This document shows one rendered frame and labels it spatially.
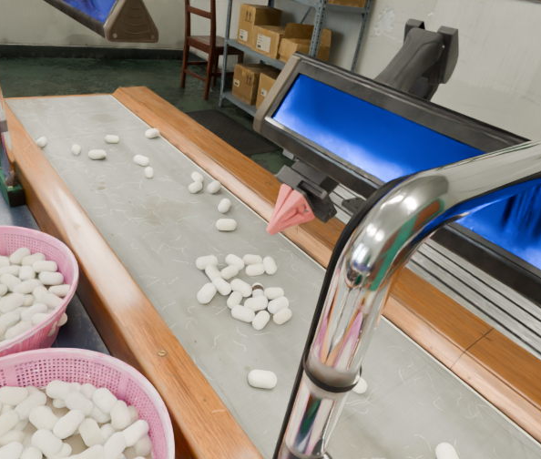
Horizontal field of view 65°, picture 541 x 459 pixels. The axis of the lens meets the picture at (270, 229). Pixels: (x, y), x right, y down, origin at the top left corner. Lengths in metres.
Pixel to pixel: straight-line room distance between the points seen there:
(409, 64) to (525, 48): 1.85
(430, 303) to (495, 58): 2.10
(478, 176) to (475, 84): 2.56
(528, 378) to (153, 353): 0.49
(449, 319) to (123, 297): 0.48
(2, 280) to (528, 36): 2.46
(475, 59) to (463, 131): 2.45
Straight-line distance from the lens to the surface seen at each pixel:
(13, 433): 0.55
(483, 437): 0.62
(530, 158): 0.23
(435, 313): 0.70
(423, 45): 0.85
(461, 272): 1.02
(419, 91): 0.94
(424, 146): 0.31
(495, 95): 2.68
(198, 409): 0.50
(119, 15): 0.71
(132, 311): 0.59
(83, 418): 0.53
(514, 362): 0.70
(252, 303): 0.62
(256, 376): 0.54
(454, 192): 0.17
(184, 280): 0.67
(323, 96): 0.37
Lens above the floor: 1.18
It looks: 32 degrees down
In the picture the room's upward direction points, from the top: 11 degrees clockwise
